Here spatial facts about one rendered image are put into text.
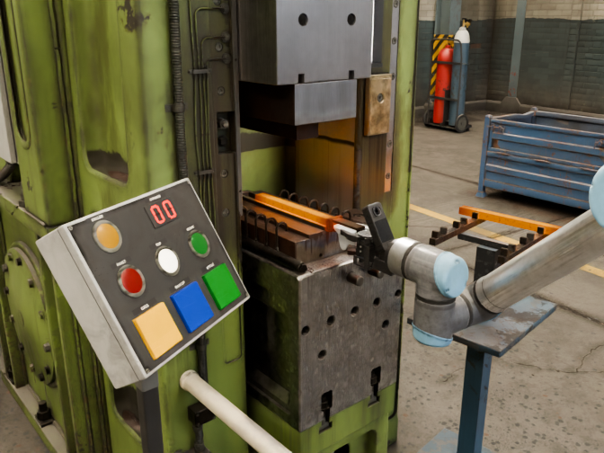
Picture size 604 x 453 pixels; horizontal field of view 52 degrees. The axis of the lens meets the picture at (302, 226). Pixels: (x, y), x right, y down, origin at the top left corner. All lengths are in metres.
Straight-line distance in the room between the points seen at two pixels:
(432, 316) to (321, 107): 0.55
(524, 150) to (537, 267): 4.12
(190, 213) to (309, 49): 0.49
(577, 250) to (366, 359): 0.74
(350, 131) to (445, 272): 0.65
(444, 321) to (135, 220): 0.69
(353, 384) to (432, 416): 0.89
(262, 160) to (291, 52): 0.66
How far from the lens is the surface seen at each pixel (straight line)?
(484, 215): 2.02
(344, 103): 1.56
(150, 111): 1.42
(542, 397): 2.87
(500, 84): 10.94
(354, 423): 1.88
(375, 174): 1.89
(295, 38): 1.44
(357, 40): 1.57
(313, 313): 1.57
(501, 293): 1.42
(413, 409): 2.66
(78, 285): 1.07
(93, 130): 1.78
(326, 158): 1.93
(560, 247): 1.30
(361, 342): 1.75
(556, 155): 5.29
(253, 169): 2.01
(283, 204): 1.73
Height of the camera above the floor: 1.51
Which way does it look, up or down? 19 degrees down
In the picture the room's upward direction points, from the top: straight up
